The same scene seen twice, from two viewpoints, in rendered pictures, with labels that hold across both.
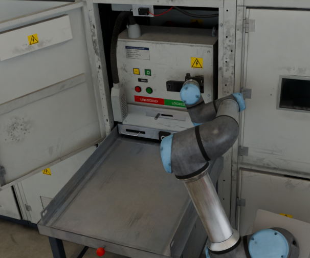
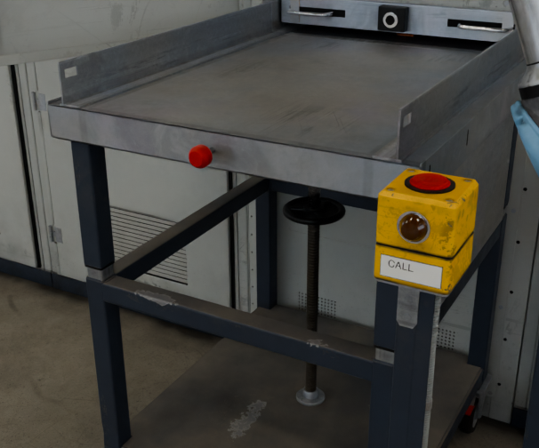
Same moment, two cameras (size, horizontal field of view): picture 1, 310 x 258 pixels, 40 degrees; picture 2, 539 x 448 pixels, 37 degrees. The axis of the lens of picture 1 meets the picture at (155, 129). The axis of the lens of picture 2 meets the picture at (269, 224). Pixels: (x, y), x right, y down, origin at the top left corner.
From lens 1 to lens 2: 0.88 m
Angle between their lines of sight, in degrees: 8
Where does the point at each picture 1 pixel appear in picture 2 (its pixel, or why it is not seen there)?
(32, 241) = (54, 313)
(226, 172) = not seen: outside the picture
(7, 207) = (12, 234)
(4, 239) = not seen: outside the picture
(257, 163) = not seen: outside the picture
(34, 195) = (71, 199)
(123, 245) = (263, 140)
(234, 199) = not seen: outside the picture
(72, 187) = (152, 64)
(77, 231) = (147, 116)
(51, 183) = (112, 163)
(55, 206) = (101, 78)
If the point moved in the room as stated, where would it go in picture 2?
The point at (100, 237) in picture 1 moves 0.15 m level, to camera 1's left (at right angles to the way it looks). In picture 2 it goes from (205, 126) to (103, 124)
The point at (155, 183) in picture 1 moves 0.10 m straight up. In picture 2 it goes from (363, 77) to (366, 20)
